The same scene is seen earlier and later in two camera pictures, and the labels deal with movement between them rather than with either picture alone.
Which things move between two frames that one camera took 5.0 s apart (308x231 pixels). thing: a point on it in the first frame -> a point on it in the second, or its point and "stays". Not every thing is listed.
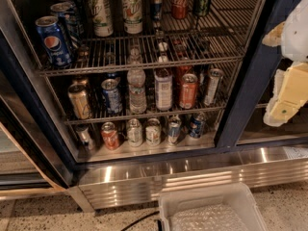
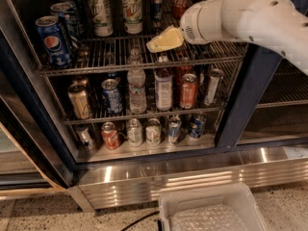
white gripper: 297,33 -> 192,28
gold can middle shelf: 79,98 stays
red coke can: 180,1 stays
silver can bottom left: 86,139 stays
